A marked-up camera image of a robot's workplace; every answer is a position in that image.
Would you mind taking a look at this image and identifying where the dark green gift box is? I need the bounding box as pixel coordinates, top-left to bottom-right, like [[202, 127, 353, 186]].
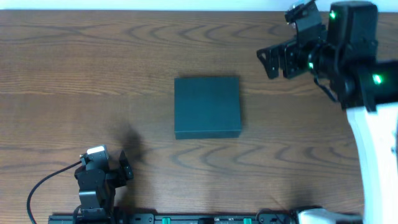
[[174, 77, 242, 139]]

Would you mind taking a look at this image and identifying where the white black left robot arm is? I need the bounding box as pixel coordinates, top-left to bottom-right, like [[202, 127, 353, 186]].
[[74, 149, 134, 223]]

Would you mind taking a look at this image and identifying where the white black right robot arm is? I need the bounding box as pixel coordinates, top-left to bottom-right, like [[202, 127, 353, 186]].
[[257, 1, 397, 223]]

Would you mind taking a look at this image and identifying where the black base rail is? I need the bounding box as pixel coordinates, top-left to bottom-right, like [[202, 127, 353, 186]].
[[48, 213, 298, 224]]

